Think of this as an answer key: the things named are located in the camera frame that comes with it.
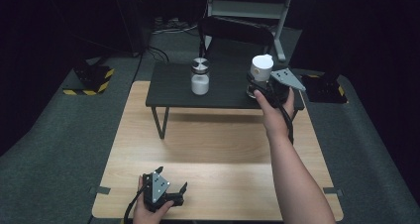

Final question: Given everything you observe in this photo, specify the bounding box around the grey tape strip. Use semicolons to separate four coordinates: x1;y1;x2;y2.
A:
89;185;112;196
322;186;345;197

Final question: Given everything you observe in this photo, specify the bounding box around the glass jar with metal lid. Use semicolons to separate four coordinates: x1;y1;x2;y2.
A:
190;56;211;96

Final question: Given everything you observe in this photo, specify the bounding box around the yellow-black striped stand base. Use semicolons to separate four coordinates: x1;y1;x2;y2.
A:
61;62;116;97
300;72;350;105

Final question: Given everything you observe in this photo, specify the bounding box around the black low shelf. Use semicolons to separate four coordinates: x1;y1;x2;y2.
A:
145;61;306;141

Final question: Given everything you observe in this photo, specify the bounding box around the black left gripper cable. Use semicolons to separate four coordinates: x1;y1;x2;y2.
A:
123;184;149;224

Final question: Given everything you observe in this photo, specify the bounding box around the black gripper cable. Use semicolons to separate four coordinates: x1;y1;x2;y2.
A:
277;104;296;146
123;184;149;224

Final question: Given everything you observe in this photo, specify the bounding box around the clear bottle with white lid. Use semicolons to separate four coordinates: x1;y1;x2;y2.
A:
246;54;275;100

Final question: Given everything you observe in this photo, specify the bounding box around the black floor cable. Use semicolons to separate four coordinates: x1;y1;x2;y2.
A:
146;45;170;64

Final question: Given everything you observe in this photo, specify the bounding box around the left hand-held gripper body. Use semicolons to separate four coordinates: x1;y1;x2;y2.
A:
141;170;185;214

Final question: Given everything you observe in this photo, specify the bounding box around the grey metal stand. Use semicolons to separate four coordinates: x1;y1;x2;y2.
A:
205;0;297;63

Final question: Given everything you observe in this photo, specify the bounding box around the person's right hand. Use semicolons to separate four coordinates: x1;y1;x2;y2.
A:
254;87;296;138

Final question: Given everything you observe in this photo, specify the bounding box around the black chair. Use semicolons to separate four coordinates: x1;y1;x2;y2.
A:
197;15;276;65

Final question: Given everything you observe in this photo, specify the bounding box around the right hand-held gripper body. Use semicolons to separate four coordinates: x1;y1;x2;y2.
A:
262;67;307;108

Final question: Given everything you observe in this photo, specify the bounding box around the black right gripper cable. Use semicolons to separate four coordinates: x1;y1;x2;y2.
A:
277;104;296;146

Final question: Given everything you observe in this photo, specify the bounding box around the power strip with cables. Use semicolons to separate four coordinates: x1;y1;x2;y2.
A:
153;16;200;36

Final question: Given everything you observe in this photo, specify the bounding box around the person's left hand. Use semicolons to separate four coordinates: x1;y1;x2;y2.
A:
132;174;175;224

